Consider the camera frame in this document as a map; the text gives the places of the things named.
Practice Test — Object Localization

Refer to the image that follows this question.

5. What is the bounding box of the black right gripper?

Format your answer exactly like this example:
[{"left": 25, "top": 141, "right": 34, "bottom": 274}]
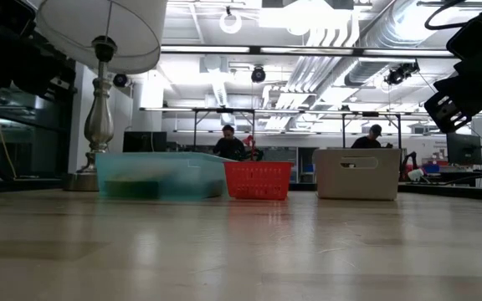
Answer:
[{"left": 423, "top": 74, "right": 482, "bottom": 135}]

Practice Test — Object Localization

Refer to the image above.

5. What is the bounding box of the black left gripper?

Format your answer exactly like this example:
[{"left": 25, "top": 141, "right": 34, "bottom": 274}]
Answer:
[{"left": 13, "top": 49, "right": 77, "bottom": 102}]

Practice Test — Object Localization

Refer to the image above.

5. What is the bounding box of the black monitor on arm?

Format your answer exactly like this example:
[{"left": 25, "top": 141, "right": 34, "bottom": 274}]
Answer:
[{"left": 445, "top": 132, "right": 482, "bottom": 166}]

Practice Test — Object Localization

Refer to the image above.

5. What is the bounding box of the table lamp white shade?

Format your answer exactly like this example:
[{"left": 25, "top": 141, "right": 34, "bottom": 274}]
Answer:
[{"left": 35, "top": 0, "right": 169, "bottom": 192}]

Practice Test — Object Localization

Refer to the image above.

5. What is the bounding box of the black ceiling spotlight cluster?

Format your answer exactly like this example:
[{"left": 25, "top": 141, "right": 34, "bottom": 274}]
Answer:
[{"left": 383, "top": 60, "right": 421, "bottom": 86}]

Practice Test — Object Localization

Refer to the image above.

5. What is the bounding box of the person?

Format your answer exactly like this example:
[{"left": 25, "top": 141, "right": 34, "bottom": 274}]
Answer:
[
  {"left": 212, "top": 124, "right": 247, "bottom": 161},
  {"left": 351, "top": 124, "right": 394, "bottom": 150}
]

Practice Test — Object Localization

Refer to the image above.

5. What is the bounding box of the black computer monitor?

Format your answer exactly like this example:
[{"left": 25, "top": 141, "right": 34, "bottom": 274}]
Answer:
[{"left": 122, "top": 130, "right": 169, "bottom": 151}]

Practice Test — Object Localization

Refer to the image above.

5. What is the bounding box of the light grey plastic bin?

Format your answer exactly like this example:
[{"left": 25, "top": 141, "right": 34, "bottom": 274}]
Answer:
[{"left": 312, "top": 147, "right": 403, "bottom": 202}]

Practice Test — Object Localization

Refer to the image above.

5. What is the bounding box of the long linear ceiling light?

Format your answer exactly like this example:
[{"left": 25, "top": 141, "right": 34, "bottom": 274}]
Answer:
[{"left": 160, "top": 44, "right": 458, "bottom": 59}]

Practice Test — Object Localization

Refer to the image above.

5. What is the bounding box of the teal translucent plastic tray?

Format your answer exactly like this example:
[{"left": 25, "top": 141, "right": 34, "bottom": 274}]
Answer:
[{"left": 95, "top": 150, "right": 236, "bottom": 201}]

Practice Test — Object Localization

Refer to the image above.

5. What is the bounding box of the red plastic basket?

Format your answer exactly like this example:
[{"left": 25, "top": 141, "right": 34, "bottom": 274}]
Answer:
[{"left": 223, "top": 161, "right": 295, "bottom": 202}]

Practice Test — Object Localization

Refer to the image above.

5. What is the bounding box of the yellow extension cable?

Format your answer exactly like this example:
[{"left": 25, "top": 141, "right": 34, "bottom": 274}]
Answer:
[{"left": 0, "top": 86, "right": 18, "bottom": 180}]

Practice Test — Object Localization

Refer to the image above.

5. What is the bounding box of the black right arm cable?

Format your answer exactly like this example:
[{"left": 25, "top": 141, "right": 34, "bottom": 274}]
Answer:
[{"left": 420, "top": 171, "right": 482, "bottom": 186}]

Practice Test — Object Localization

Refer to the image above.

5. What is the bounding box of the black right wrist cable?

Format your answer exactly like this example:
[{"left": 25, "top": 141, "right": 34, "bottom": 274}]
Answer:
[{"left": 423, "top": 0, "right": 476, "bottom": 32}]

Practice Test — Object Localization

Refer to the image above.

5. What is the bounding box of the black background rig frame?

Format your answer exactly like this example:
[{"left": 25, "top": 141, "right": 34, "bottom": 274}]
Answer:
[
  {"left": 341, "top": 110, "right": 403, "bottom": 150},
  {"left": 192, "top": 107, "right": 257, "bottom": 147}
]

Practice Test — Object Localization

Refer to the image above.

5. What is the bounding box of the silver spiral air duct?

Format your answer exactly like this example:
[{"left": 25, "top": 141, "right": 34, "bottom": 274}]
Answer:
[{"left": 344, "top": 0, "right": 438, "bottom": 88}]

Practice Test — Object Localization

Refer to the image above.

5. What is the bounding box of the round ring ceiling light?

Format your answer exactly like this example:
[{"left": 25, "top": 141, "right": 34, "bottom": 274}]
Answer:
[{"left": 218, "top": 11, "right": 243, "bottom": 35}]

